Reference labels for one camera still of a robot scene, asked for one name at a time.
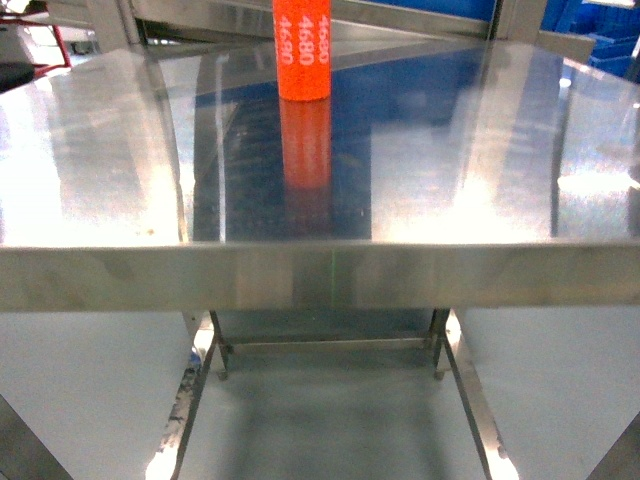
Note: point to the orange cylindrical capacitor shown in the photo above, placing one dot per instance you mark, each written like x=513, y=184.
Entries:
x=302, y=35

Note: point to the stainless steel flow rack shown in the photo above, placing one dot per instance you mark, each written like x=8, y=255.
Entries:
x=118, y=24

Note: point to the black office chair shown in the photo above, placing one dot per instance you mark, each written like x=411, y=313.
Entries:
x=15, y=74

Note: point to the blue plastic bin right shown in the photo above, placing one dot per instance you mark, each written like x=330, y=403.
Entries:
x=613, y=25

